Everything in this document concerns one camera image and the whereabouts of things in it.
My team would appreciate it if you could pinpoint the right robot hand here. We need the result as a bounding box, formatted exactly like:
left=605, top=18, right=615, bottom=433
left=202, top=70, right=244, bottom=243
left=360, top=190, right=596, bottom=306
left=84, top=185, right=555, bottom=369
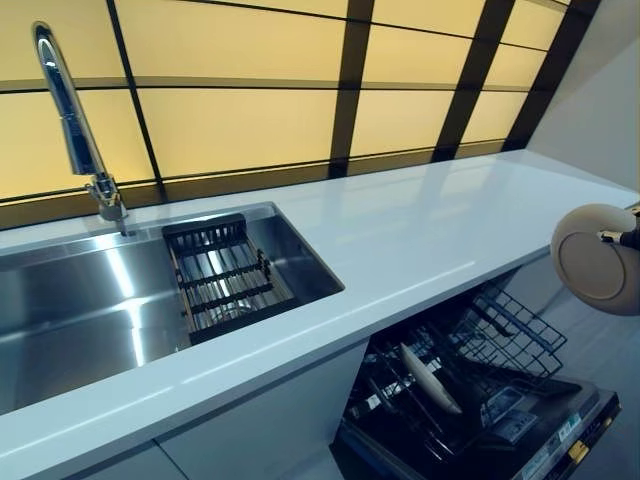
left=598, top=202, right=640, bottom=249

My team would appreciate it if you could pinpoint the cream round plate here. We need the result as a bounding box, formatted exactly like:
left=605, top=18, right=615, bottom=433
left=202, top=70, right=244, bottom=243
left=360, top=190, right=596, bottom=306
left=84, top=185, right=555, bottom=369
left=398, top=342, right=464, bottom=415
left=550, top=203, right=640, bottom=317

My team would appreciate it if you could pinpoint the open dishwasher door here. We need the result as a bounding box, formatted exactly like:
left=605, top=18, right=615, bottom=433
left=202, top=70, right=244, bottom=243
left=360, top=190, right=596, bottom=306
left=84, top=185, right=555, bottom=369
left=332, top=382, right=622, bottom=480

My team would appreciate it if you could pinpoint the white cabinet door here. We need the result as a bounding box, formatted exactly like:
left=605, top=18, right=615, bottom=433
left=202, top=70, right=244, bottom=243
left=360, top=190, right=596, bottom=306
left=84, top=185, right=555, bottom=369
left=519, top=249, right=566, bottom=311
left=154, top=344, right=369, bottom=480
left=89, top=439, right=176, bottom=480

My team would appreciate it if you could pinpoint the black dish drying rack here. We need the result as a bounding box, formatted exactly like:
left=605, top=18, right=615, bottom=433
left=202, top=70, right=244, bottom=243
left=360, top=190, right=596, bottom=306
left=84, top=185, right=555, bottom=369
left=162, top=213, right=296, bottom=346

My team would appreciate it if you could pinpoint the stainless steel sink basin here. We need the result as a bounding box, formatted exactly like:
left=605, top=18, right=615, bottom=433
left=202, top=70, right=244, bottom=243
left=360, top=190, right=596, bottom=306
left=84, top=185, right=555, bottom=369
left=0, top=201, right=346, bottom=416

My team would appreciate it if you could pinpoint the chrome gooseneck kitchen faucet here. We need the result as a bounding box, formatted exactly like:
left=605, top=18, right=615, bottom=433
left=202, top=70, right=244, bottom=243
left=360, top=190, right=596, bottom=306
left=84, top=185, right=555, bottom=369
left=32, top=20, right=136, bottom=236

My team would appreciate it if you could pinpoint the dishwasher upper wire basket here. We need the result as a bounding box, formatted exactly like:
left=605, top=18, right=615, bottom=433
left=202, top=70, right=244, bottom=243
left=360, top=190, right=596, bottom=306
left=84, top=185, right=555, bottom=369
left=449, top=284, right=569, bottom=384

